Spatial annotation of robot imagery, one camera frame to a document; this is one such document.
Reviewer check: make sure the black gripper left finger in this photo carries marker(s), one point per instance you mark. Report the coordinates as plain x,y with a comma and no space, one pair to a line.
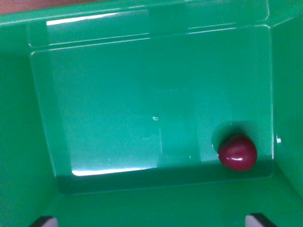
45,222

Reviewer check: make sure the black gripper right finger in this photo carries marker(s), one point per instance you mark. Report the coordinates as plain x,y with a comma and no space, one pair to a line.
258,221

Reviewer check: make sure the dark red cherry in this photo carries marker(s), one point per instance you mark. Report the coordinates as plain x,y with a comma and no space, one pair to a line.
237,152

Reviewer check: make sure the green plastic bin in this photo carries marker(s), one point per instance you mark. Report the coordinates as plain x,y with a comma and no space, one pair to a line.
132,99

